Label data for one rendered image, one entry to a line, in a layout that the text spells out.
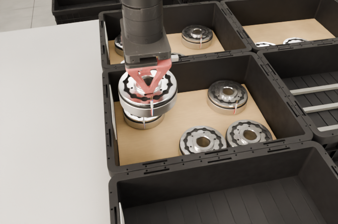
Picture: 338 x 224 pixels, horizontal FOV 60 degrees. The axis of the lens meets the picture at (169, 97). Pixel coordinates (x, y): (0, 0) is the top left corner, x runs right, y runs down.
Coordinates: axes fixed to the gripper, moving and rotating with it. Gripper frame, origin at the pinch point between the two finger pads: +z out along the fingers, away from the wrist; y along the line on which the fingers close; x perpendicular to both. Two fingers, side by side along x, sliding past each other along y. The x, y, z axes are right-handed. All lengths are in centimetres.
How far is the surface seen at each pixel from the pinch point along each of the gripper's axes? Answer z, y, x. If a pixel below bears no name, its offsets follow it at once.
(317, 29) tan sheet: 23, 41, -66
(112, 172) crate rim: 12.0, -9.6, 7.8
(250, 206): 21.9, -15.9, -17.1
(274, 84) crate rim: 12.2, 6.5, -30.2
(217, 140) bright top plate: 18.8, -1.7, -14.5
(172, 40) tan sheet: 23, 44, -14
